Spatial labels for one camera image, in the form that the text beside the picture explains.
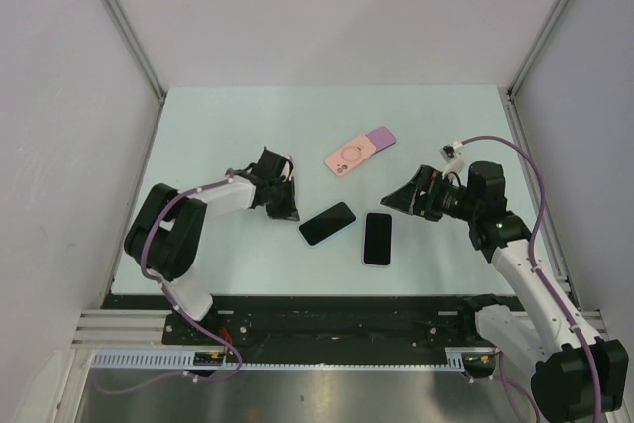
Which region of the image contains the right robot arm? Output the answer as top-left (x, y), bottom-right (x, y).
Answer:
top-left (381, 161), bottom-right (629, 422)

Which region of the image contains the light blue phone case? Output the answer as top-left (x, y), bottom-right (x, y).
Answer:
top-left (297, 201), bottom-right (358, 249)

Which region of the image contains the black smartphone teal frame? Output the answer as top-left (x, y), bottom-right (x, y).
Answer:
top-left (362, 212), bottom-right (393, 266)

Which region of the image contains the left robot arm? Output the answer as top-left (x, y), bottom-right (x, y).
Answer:
top-left (124, 148), bottom-right (299, 344)

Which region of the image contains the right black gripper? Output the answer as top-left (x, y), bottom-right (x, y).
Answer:
top-left (381, 165), bottom-right (479, 222)

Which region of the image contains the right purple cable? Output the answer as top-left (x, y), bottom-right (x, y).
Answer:
top-left (458, 134), bottom-right (608, 423)

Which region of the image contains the slotted cable duct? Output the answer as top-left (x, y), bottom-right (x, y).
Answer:
top-left (91, 348), bottom-right (498, 372)

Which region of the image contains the lavender phone case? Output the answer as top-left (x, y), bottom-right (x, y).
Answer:
top-left (360, 211), bottom-right (395, 269)

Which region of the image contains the aluminium frame post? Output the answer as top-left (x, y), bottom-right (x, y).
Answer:
top-left (504, 0), bottom-right (603, 102)
top-left (73, 0), bottom-right (167, 105)

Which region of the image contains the purple cable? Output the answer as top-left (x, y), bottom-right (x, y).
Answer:
top-left (93, 167), bottom-right (244, 394)
top-left (458, 134), bottom-right (608, 423)

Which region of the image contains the left aluminium frame post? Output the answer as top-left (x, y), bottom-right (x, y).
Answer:
top-left (73, 0), bottom-right (167, 105)

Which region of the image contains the pink phone case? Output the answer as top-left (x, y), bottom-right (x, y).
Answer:
top-left (324, 135), bottom-right (376, 177)

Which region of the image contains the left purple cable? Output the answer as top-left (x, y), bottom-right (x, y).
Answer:
top-left (93, 167), bottom-right (244, 394)

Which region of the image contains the right aluminium frame post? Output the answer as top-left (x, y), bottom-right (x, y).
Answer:
top-left (504, 0), bottom-right (603, 102)

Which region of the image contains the black smartphone blue frame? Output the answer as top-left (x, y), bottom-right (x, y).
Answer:
top-left (299, 202), bottom-right (357, 246)

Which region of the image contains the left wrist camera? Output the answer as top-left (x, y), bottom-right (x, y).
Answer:
top-left (280, 156), bottom-right (295, 182)

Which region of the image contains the purple phone case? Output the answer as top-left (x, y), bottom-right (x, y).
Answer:
top-left (366, 126), bottom-right (397, 154)

